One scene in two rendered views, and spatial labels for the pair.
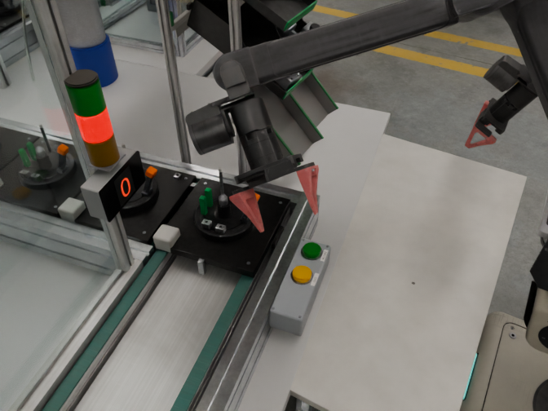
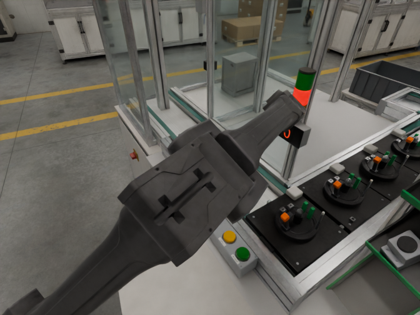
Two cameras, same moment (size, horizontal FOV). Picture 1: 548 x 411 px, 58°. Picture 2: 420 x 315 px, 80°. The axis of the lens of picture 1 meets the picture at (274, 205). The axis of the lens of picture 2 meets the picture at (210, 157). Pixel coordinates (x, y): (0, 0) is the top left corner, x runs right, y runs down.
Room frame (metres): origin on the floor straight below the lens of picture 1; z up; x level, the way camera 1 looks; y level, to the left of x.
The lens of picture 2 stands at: (0.88, -0.47, 1.69)
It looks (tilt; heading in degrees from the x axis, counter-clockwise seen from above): 40 degrees down; 127
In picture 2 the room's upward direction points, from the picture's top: straight up
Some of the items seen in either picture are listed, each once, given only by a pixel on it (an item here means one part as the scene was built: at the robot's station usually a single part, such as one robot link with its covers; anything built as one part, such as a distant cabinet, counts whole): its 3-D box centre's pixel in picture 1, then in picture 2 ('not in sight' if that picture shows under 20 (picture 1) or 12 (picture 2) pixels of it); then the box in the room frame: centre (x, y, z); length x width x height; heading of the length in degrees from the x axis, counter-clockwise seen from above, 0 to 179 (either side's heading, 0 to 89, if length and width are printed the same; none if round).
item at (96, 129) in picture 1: (94, 121); (300, 95); (0.67, 0.29, 1.33); 0.05 x 0.05 x 0.05
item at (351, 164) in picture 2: not in sight; (382, 162); (0.98, 0.58, 1.01); 0.24 x 0.24 x 0.13; 70
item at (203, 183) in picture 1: (225, 223); (294, 225); (0.81, 0.11, 0.96); 0.24 x 0.24 x 0.02; 70
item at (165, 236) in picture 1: (166, 238); (294, 194); (0.75, 0.24, 0.97); 0.05 x 0.05 x 0.04; 70
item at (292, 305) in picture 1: (301, 284); (229, 242); (0.65, -0.06, 0.93); 0.21 x 0.07 x 0.06; 160
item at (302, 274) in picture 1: (302, 275); (229, 237); (0.65, -0.06, 0.96); 0.04 x 0.04 x 0.02
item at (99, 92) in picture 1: (86, 95); (305, 79); (0.67, 0.29, 1.38); 0.05 x 0.05 x 0.05
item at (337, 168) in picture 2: (125, 181); (345, 185); (0.90, 0.35, 1.01); 0.24 x 0.24 x 0.13; 70
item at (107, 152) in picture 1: (101, 147); not in sight; (0.67, 0.29, 1.28); 0.05 x 0.05 x 0.05
